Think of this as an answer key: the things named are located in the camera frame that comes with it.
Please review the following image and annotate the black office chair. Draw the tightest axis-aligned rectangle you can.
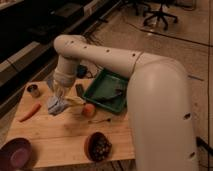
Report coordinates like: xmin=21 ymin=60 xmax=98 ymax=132
xmin=143 ymin=0 xmax=178 ymax=31

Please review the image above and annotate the black object on floor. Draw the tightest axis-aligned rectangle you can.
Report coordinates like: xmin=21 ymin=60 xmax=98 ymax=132
xmin=196 ymin=137 xmax=213 ymax=156

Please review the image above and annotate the green plastic tray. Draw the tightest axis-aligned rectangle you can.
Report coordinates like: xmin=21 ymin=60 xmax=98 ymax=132
xmin=83 ymin=69 xmax=128 ymax=114

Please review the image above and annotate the orange carrot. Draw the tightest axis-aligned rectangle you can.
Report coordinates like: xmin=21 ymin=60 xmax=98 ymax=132
xmin=19 ymin=103 xmax=41 ymax=122

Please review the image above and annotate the white transparent gripper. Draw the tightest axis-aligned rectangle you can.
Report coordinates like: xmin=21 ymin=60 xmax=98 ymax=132
xmin=53 ymin=81 xmax=70 ymax=99

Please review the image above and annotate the brown bowl with contents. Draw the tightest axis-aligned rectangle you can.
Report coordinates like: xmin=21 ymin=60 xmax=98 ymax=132
xmin=84 ymin=132 xmax=112 ymax=162

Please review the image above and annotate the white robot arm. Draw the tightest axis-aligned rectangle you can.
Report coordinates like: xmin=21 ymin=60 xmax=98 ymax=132
xmin=54 ymin=35 xmax=199 ymax=171

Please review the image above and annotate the small black rectangular block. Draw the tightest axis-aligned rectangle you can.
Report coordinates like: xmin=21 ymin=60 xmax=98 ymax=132
xmin=75 ymin=84 xmax=84 ymax=98

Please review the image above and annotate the orange round fruit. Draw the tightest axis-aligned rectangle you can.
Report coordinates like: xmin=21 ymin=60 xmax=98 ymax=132
xmin=82 ymin=103 xmax=96 ymax=118

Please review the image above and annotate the blue-grey towel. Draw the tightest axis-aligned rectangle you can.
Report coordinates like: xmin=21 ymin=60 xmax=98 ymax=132
xmin=47 ymin=96 xmax=69 ymax=116

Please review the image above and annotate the purple bowl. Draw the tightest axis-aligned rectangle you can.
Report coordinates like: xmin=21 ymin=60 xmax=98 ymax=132
xmin=0 ymin=138 xmax=32 ymax=171

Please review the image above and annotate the black power adapter box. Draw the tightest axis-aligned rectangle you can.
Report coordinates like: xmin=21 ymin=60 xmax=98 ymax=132
xmin=77 ymin=65 xmax=88 ymax=78

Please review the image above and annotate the translucent blue plastic cup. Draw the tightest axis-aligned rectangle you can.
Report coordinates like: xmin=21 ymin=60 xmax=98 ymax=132
xmin=46 ymin=78 xmax=54 ymax=91

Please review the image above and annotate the banana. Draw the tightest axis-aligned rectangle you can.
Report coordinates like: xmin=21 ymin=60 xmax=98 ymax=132
xmin=66 ymin=96 xmax=85 ymax=106

